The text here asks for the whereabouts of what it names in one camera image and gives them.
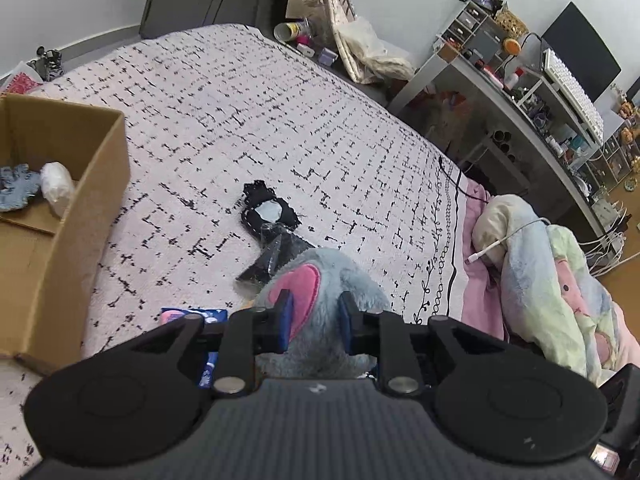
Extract shelf with small figurines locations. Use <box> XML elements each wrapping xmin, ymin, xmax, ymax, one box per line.
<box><xmin>602</xmin><ymin>79</ymin><xmax>640</xmax><ymax>192</ymax></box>

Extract white monitor riser shelf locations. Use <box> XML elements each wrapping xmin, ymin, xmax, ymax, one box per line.
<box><xmin>515</xmin><ymin>67</ymin><xmax>602</xmax><ymax>162</ymax></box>

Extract brown cardboard box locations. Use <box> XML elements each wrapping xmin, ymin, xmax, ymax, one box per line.
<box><xmin>0</xmin><ymin>92</ymin><xmax>132</xmax><ymax>377</ymax></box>

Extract white plastic wrapped item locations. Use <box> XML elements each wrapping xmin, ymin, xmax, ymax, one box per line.
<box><xmin>40</xmin><ymin>161</ymin><xmax>77</xmax><ymax>219</ymax></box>

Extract red white plastic bag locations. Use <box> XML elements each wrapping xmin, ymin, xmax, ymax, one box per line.
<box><xmin>0</xmin><ymin>62</ymin><xmax>44</xmax><ymax>95</ymax></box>

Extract gray plush toy pink ear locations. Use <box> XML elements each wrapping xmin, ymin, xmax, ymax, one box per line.
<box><xmin>252</xmin><ymin>247</ymin><xmax>393</xmax><ymax>380</ymax></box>

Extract gray desktop drawer organizer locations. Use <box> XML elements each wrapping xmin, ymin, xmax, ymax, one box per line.
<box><xmin>442</xmin><ymin>0</ymin><xmax>509</xmax><ymax>67</ymax></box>

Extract white charging cable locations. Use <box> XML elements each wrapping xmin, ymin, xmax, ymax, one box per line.
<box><xmin>465</xmin><ymin>217</ymin><xmax>551</xmax><ymax>266</ymax></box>

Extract gray desk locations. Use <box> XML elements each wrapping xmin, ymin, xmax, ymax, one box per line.
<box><xmin>387</xmin><ymin>50</ymin><xmax>626</xmax><ymax>247</ymax></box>

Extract black white sneakers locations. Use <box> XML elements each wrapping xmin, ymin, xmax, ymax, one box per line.
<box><xmin>27</xmin><ymin>47</ymin><xmax>64</xmax><ymax>81</ymax></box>

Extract pink bed sheet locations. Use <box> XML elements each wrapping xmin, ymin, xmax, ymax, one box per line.
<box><xmin>459</xmin><ymin>179</ymin><xmax>512</xmax><ymax>345</ymax></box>

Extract cream tote bag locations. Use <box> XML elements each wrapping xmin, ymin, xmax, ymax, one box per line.
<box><xmin>322</xmin><ymin>0</ymin><xmax>416</xmax><ymax>86</ymax></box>

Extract pastel fleece blanket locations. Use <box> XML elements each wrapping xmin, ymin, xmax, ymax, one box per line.
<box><xmin>472</xmin><ymin>194</ymin><xmax>640</xmax><ymax>387</ymax></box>

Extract gold woven basket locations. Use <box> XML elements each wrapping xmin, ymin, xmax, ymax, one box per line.
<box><xmin>495</xmin><ymin>7</ymin><xmax>530</xmax><ymax>39</ymax></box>

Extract black doll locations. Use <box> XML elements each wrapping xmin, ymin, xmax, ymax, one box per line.
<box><xmin>235</xmin><ymin>180</ymin><xmax>317</xmax><ymax>286</ymax></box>

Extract black computer monitor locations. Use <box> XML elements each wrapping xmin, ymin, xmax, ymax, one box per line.
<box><xmin>541</xmin><ymin>1</ymin><xmax>622</xmax><ymax>104</ymax></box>

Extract black cable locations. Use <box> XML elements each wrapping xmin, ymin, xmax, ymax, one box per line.
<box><xmin>437</xmin><ymin>155</ymin><xmax>489</xmax><ymax>204</ymax></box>

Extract white keyboard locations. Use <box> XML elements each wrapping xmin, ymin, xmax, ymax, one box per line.
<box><xmin>542</xmin><ymin>49</ymin><xmax>606</xmax><ymax>144</ymax></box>

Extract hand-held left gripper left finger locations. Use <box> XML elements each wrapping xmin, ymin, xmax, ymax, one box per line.
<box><xmin>119</xmin><ymin>289</ymin><xmax>296</xmax><ymax>395</ymax></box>

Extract blue planet print pouch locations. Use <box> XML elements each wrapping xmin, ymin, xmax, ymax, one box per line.
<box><xmin>161</xmin><ymin>307</ymin><xmax>230</xmax><ymax>389</ymax></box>

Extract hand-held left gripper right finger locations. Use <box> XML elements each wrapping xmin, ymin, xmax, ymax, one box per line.
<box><xmin>336</xmin><ymin>291</ymin><xmax>507</xmax><ymax>395</ymax></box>

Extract paper tube can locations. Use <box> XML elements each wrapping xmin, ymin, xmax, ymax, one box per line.
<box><xmin>274</xmin><ymin>21</ymin><xmax>306</xmax><ymax>42</ymax></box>

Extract white black checked bed blanket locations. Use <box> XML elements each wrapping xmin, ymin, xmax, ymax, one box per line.
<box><xmin>0</xmin><ymin>22</ymin><xmax>469</xmax><ymax>467</ymax></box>

